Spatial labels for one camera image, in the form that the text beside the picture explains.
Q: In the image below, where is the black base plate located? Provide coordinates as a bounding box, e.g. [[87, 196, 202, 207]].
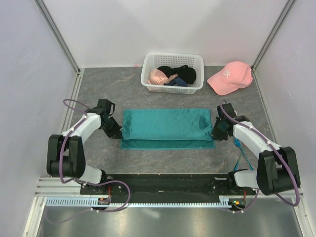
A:
[[79, 172, 257, 198]]

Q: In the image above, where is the pink baseball cap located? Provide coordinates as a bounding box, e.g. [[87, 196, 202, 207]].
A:
[[207, 61, 253, 96]]

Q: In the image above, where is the black garment in basket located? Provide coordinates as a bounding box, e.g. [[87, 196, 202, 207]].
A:
[[158, 65, 197, 84]]

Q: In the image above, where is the light blue cable duct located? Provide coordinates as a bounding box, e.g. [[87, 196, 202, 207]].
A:
[[45, 196, 232, 208]]

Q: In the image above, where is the navy blue garment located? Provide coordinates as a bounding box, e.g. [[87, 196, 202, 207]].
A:
[[164, 77, 188, 87]]

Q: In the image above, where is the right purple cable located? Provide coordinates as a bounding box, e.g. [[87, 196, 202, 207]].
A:
[[221, 100, 302, 214]]

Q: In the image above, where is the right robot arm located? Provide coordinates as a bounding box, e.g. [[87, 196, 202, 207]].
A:
[[212, 103, 301, 196]]

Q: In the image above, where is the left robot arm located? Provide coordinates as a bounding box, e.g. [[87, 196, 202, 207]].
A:
[[46, 99, 123, 194]]

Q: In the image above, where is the teal satin napkin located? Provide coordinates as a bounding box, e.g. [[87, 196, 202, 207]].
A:
[[120, 108, 215, 150]]

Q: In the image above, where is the peach satin garment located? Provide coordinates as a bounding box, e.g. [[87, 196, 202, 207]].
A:
[[148, 69, 171, 85]]

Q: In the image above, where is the white plastic basket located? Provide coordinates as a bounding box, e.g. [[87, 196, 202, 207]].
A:
[[141, 53, 204, 95]]

